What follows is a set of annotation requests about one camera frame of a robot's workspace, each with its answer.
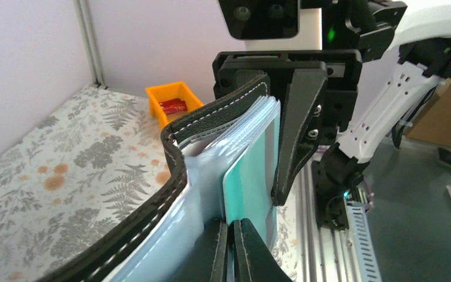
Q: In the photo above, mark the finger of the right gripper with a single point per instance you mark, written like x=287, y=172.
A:
x=249, y=79
x=299, y=104

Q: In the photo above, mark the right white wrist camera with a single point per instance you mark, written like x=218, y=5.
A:
x=275, y=25

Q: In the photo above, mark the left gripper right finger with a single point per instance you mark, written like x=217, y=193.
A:
x=252, y=259

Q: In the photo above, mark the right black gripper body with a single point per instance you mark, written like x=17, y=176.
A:
x=343, y=69

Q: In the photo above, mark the aluminium rail frame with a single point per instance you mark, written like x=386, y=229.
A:
x=327, y=254

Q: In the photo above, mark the red card in bin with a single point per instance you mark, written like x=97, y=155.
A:
x=173, y=106

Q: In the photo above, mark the orange bin right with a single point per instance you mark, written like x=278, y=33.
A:
x=169, y=91

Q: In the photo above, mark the floral patterned table mat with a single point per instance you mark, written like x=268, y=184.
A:
x=74, y=178

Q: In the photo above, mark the black card holder wallet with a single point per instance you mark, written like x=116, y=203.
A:
x=95, y=263

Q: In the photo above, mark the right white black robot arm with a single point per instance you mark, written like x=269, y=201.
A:
x=406, y=51

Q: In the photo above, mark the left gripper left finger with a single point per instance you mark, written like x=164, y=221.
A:
x=207, y=260

